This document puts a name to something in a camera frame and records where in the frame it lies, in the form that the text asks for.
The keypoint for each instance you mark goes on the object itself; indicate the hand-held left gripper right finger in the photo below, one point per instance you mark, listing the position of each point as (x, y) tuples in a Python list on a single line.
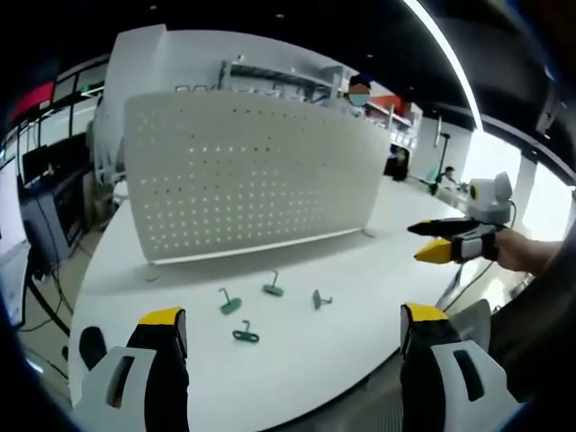
[(432, 382)]

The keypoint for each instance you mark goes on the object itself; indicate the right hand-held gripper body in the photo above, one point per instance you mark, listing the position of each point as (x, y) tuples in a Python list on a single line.
[(488, 200)]

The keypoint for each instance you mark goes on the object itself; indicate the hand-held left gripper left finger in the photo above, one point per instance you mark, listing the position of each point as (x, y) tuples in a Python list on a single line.
[(135, 387)]

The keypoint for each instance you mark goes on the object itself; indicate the green hook assembly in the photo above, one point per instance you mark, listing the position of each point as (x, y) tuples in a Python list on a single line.
[(245, 335), (273, 289), (230, 307), (318, 300)]

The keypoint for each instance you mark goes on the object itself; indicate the white perforated mounting plate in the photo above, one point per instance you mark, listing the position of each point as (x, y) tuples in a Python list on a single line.
[(252, 180)]

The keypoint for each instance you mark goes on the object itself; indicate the person's right hand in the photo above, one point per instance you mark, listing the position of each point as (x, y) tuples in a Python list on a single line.
[(510, 249)]

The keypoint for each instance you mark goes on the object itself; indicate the black tripod stand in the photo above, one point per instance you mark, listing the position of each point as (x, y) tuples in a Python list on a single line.
[(443, 153)]

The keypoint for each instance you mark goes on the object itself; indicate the black box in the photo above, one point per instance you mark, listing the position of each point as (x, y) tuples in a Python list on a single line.
[(396, 165)]

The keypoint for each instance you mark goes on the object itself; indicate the person's dark clothing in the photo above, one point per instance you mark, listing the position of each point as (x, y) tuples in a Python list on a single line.
[(535, 333)]

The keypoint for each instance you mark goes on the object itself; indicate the white ceiling light strip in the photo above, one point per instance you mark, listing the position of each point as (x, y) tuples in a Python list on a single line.
[(450, 58)]

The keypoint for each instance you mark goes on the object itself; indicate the dark grey desk cabinet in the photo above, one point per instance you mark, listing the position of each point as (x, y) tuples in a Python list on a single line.
[(51, 211)]

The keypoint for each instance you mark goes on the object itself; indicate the metal shelving rack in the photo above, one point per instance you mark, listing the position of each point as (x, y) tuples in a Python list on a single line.
[(279, 83)]

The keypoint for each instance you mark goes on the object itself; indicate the black monitor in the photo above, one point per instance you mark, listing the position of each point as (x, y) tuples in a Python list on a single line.
[(36, 164)]

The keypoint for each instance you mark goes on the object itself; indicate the red wall sign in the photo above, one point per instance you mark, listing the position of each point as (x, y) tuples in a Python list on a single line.
[(31, 99)]

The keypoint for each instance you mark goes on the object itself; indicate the white partition wall panel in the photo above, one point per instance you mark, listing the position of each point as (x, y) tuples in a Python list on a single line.
[(135, 63)]

